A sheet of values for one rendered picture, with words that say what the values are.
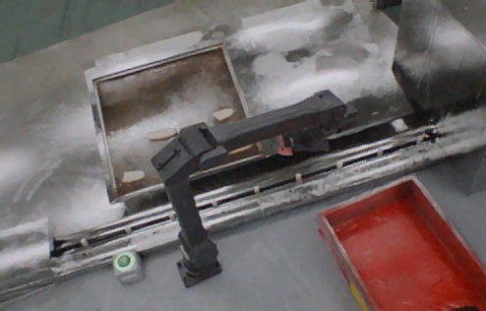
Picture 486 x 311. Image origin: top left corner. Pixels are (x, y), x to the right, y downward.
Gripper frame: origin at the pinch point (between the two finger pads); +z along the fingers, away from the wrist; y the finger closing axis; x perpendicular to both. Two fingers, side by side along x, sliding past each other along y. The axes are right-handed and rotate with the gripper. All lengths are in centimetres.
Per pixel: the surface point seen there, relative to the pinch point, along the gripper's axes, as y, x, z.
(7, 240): -81, -7, 41
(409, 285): 20.1, -44.9, -7.2
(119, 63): -38, 53, 43
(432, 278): 26, -44, -9
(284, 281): -9.1, -36.3, 9.1
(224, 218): -19.4, -14.1, 18.6
